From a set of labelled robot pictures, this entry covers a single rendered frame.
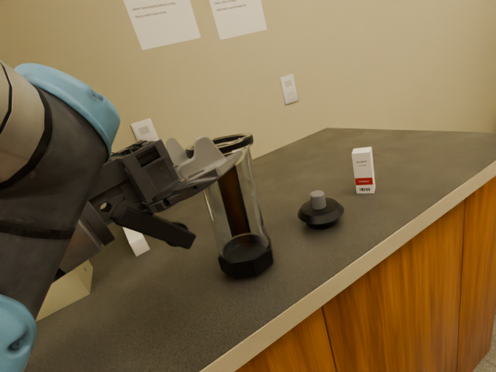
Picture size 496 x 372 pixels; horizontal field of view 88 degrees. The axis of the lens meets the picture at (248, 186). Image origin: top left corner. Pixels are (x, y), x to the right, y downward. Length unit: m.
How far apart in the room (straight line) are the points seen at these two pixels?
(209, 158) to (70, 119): 0.18
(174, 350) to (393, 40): 1.65
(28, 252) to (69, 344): 0.36
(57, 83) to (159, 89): 0.79
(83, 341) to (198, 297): 0.19
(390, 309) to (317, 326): 0.22
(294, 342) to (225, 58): 0.93
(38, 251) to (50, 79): 0.11
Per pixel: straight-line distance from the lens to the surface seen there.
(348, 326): 0.60
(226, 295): 0.45
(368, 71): 1.57
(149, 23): 1.04
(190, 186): 0.33
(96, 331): 0.55
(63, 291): 0.65
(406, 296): 0.72
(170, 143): 0.42
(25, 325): 0.22
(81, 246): 0.32
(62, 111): 0.21
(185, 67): 1.03
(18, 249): 0.22
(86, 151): 0.22
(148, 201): 0.33
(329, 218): 0.51
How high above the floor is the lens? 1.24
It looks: 21 degrees down
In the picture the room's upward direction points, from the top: 17 degrees counter-clockwise
